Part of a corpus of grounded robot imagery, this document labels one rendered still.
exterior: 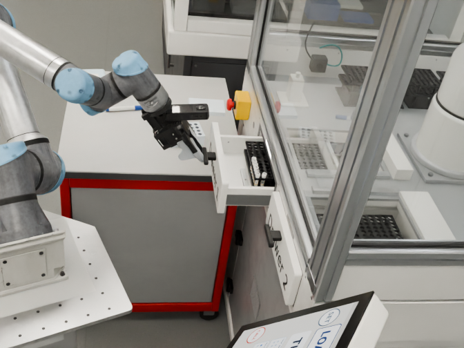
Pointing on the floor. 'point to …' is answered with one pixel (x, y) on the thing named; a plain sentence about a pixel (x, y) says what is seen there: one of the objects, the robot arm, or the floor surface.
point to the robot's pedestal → (36, 300)
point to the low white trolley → (150, 201)
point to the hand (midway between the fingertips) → (201, 152)
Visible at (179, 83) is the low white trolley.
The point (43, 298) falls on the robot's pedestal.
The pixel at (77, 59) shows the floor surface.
